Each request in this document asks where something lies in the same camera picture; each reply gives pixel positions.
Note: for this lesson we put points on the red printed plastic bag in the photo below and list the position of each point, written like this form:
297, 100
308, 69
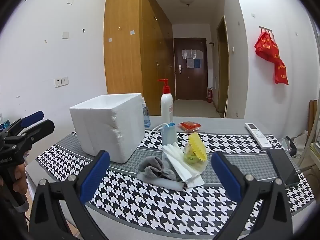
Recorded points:
281, 73
266, 47

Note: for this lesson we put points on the red fire extinguisher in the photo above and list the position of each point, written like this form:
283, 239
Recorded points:
209, 96

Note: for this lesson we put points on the small blue spray bottle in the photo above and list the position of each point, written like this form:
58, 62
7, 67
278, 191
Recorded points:
146, 117

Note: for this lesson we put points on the white foam box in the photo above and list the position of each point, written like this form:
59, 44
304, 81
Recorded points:
100, 130

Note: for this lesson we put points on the grey sock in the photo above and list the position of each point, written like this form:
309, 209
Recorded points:
160, 166

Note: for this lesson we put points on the dark brown door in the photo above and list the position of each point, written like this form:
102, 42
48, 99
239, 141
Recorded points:
192, 80

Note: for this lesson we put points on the wooden boards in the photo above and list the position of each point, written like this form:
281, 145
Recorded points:
312, 115

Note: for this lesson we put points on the white tissue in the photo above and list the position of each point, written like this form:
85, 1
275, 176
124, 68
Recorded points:
185, 173

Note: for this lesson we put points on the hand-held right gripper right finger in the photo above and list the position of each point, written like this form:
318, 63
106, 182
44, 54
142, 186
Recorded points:
226, 177

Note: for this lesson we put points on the houndstooth tablecloth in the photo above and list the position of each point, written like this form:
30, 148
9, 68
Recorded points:
150, 205

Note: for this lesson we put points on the white bottle with red pump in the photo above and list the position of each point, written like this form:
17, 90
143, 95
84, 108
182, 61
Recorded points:
167, 107

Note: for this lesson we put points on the blue door notice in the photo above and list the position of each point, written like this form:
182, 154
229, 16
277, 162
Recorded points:
197, 63

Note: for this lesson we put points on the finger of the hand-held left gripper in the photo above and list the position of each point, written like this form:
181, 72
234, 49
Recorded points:
32, 118
40, 128

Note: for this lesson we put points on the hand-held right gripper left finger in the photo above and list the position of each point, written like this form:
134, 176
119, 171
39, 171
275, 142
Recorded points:
96, 177

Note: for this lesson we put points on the white wall socket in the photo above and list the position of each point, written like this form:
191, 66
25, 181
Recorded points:
58, 82
65, 81

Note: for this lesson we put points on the metal wall hook rack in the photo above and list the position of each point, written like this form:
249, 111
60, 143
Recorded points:
265, 28

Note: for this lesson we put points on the ceiling lamp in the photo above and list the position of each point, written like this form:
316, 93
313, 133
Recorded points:
187, 1

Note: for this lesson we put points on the wooden side door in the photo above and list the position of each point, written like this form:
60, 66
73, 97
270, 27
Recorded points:
223, 67

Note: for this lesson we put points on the red snack packet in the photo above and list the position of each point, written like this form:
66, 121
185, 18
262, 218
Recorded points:
190, 126

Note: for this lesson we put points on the yellow green plastic item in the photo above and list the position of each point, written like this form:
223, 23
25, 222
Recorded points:
196, 150

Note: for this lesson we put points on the person's left hand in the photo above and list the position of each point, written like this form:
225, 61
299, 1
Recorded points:
22, 180

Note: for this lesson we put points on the white remote control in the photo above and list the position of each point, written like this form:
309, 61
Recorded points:
257, 135

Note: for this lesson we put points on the wooden wardrobe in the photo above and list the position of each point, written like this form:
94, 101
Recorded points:
122, 55

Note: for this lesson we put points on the blue box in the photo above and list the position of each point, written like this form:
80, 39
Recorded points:
5, 125

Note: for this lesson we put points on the black smartphone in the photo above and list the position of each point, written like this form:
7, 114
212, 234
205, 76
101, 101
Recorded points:
283, 167

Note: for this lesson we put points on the black clip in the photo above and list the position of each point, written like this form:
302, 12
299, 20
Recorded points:
291, 146

